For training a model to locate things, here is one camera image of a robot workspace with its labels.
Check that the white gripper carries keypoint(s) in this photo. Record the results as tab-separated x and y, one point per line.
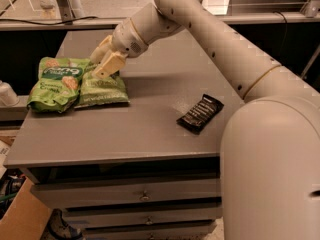
127	40

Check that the green jalapeno chip bag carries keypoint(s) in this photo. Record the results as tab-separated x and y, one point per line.
94	91

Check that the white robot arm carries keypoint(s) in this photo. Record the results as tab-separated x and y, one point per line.
270	149

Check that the green rice chip bag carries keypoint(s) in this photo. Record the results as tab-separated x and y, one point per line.
58	84

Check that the metal railing bar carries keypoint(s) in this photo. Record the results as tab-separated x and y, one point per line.
96	23

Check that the white bottle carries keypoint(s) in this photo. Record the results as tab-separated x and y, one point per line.
7	95

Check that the black snack bar wrapper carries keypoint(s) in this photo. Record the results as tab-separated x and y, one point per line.
200	114

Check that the grey drawer cabinet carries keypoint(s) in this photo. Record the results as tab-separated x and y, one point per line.
130	172

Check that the cardboard box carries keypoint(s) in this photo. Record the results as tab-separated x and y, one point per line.
26	217

